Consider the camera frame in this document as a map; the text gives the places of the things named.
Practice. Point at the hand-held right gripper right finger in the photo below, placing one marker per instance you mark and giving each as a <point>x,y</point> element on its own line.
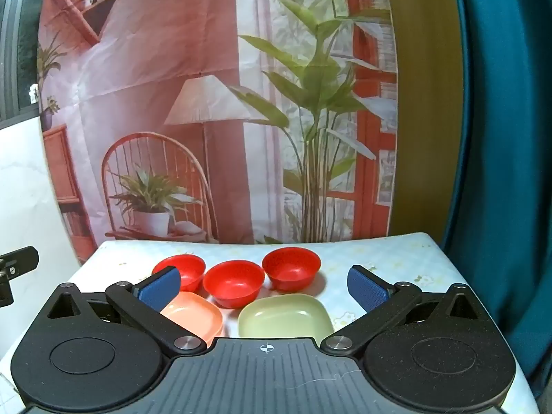
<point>366,287</point>

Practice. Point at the printed backdrop cloth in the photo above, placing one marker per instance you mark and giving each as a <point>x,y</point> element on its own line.
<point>172,51</point>

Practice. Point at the teal curtain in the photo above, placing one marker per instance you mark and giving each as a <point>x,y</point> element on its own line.
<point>504,138</point>

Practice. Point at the yellow wooden board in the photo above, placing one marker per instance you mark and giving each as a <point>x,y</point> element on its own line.
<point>427,95</point>

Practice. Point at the pink square plate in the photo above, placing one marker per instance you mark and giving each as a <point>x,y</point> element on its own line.
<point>194,315</point>

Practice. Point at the red plastic bowl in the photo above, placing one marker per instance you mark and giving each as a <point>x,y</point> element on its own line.
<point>293,267</point>
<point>189,267</point>
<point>233,284</point>

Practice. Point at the floral checked tablecloth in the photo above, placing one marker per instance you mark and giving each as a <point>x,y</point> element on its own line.
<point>388,254</point>

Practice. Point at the dark window frame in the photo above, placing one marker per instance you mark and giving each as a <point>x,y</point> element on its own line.
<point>13,30</point>

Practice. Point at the pale green square plate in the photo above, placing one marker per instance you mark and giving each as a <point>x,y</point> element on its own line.
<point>284,317</point>

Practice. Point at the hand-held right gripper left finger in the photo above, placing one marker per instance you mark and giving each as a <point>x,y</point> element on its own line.
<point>159,287</point>

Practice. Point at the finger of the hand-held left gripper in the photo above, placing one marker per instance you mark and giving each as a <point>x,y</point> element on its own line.
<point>21,258</point>

